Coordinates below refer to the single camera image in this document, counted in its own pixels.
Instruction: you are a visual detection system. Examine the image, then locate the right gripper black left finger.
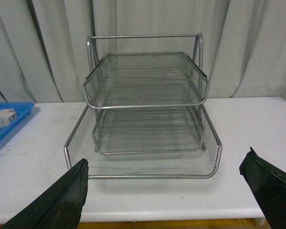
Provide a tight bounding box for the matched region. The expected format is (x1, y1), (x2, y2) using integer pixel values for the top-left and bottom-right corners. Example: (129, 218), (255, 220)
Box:
(2, 158), (89, 229)

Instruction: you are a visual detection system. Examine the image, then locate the silver mesh tray rack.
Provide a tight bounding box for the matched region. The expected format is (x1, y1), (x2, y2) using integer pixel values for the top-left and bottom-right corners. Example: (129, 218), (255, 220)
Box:
(64, 33), (222, 179)

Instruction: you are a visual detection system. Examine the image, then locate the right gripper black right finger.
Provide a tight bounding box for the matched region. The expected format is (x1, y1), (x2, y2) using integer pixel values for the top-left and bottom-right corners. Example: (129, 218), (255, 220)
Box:
(239, 148), (286, 229)

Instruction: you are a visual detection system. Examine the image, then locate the blue plastic tray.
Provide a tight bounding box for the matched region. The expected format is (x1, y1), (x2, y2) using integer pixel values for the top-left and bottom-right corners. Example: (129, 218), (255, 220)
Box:
(0, 102), (35, 141)

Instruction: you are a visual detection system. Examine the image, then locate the white curtain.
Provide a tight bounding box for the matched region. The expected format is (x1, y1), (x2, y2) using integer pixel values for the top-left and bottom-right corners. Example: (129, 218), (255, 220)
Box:
(0, 0), (286, 103)

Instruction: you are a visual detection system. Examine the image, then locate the white circuit breaker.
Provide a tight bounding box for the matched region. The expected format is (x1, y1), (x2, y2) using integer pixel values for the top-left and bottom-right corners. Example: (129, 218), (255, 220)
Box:
(0, 109), (18, 128)

